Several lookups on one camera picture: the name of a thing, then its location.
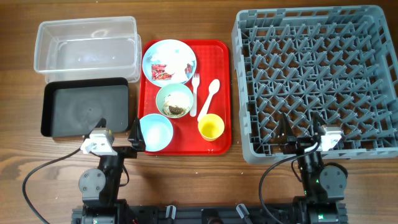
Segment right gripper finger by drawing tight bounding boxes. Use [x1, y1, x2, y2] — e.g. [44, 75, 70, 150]
[275, 113, 293, 144]
[312, 112, 325, 136]

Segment light blue bowl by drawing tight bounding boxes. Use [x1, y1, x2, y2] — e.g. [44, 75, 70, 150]
[140, 113, 174, 152]

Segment red snack wrapper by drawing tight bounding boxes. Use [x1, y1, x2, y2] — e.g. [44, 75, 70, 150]
[152, 64, 173, 81]

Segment yellow plastic cup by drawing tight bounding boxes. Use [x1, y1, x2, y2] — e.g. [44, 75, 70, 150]
[198, 114, 225, 141]

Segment white plastic fork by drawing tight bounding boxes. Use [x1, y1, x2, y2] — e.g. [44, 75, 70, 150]
[190, 73, 200, 117]

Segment light blue plate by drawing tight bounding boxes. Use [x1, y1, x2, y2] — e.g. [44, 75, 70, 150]
[142, 39, 197, 87]

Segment white plastic spoon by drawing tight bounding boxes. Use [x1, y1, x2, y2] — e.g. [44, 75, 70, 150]
[197, 79, 221, 121]

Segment white napkin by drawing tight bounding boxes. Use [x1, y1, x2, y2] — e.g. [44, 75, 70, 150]
[150, 49, 195, 83]

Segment rice and food scraps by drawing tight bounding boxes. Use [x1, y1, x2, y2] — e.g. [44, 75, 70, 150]
[162, 92, 190, 117]

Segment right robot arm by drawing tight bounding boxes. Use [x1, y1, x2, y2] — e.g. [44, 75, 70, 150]
[275, 113, 348, 223]

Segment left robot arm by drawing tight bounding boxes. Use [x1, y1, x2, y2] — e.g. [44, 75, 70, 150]
[71, 118, 146, 224]

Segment black waste tray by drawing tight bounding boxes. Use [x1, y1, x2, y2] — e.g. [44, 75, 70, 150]
[40, 77, 129, 138]

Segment grey dishwasher rack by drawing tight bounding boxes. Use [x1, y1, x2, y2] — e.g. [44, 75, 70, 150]
[231, 5, 397, 164]

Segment clear plastic waste bin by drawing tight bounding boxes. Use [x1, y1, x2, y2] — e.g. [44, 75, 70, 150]
[34, 16, 142, 83]

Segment red serving tray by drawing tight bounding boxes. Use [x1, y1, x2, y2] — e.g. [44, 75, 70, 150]
[146, 40, 232, 156]

